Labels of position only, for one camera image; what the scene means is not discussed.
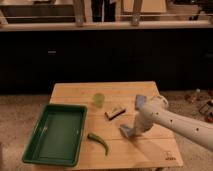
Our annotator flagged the grey-blue towel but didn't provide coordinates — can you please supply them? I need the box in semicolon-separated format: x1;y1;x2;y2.
120;124;135;139

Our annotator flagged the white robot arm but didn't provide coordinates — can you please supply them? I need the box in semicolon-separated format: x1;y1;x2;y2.
134;95;213;152

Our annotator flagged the green plastic tray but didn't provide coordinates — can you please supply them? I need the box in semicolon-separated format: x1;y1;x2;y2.
22;104;87;167

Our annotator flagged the green translucent cup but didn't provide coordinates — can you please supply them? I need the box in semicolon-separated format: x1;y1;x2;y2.
93;93;105;108

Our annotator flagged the wooden folding table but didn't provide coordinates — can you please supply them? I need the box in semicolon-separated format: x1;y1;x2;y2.
31;81;184;171

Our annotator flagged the black wooden eraser block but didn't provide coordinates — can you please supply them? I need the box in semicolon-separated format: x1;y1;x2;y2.
104;107;126;121

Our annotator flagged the blue sponge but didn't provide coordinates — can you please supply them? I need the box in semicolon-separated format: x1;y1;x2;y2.
135;95;147;110

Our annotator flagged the green chili pepper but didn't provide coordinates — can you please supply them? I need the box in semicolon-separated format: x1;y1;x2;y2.
87;133;109;156

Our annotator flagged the wooden shelf rail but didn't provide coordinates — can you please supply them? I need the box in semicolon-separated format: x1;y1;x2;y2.
0;20;213;32

